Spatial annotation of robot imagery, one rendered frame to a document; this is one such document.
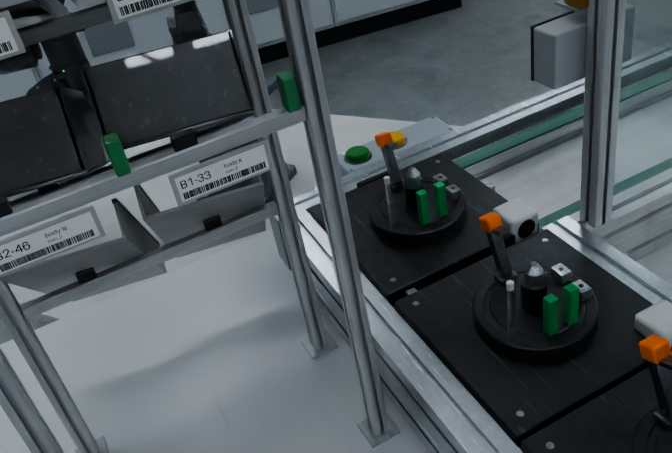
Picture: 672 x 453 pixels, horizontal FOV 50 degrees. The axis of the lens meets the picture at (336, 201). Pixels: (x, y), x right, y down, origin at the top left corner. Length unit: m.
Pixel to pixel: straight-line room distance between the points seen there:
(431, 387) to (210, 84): 0.41
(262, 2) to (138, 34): 0.67
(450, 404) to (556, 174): 0.52
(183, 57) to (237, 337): 0.54
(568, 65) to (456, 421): 0.43
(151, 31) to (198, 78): 3.33
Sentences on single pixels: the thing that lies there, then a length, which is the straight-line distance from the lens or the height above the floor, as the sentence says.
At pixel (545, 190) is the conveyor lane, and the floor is 0.92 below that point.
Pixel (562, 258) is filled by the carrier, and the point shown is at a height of 0.97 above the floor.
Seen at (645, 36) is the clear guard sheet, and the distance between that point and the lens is 0.95.
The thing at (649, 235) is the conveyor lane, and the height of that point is 0.90.
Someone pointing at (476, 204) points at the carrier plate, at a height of 0.97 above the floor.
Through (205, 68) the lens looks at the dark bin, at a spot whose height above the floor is 1.35.
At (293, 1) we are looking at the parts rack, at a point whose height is 1.40.
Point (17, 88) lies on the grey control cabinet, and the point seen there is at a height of 0.25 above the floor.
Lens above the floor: 1.58
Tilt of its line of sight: 34 degrees down
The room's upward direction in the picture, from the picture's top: 11 degrees counter-clockwise
